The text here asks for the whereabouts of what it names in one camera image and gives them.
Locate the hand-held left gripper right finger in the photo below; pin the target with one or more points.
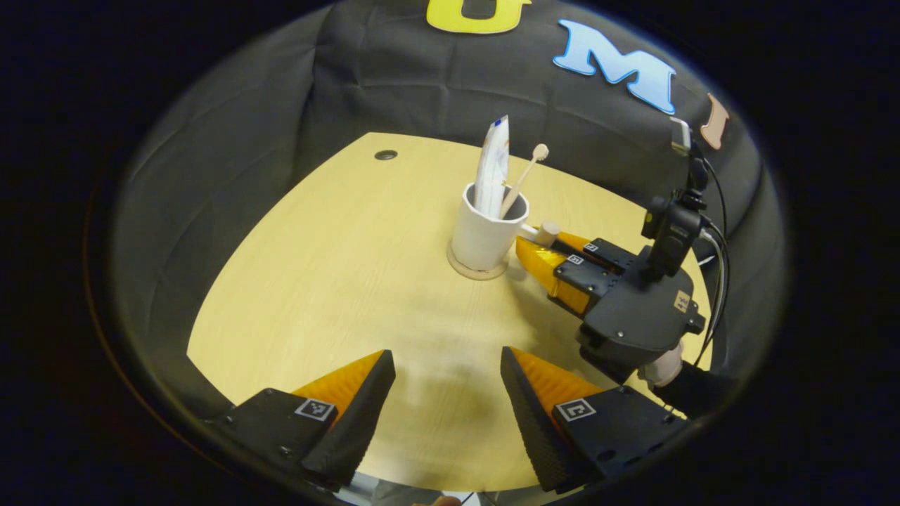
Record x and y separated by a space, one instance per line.
538 429

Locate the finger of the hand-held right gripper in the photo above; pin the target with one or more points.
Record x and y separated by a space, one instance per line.
587 277
605 253

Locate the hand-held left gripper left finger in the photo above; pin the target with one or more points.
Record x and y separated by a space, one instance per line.
351 429

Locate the beige toothbrush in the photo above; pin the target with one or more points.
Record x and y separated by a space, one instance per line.
524 176

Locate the round wooden coaster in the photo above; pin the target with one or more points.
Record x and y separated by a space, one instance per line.
464 273

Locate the white toothpaste tube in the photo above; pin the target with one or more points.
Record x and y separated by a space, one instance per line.
492 169

